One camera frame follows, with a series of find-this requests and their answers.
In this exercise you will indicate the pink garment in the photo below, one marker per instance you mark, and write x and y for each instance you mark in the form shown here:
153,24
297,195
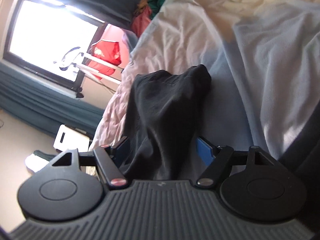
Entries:
142,22

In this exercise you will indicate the beige garment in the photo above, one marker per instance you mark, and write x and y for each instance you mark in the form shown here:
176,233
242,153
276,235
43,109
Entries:
142,5

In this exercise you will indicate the white chair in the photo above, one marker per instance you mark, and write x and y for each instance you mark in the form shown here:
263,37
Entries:
67,137

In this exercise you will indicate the pastel bedsheet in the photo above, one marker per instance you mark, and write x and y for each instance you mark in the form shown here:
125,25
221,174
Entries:
250,67

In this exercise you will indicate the white garment steamer stand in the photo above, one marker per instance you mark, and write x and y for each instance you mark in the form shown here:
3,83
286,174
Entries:
70,55

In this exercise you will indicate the black framed window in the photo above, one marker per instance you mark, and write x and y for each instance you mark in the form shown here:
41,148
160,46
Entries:
50,35

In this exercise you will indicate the red garment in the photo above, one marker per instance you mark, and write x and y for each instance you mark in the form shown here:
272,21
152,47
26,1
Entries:
107,52

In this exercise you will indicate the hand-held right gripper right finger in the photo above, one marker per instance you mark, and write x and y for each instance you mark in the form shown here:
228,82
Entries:
203,151

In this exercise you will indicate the black pants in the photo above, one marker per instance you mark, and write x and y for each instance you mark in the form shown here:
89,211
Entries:
162,110

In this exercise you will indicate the dark cloth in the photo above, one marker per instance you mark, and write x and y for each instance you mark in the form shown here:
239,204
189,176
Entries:
302,145

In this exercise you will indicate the teal curtain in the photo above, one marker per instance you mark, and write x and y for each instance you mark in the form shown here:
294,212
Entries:
37,100
87,0

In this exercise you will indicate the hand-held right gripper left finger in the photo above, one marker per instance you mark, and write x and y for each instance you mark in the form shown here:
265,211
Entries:
122,150

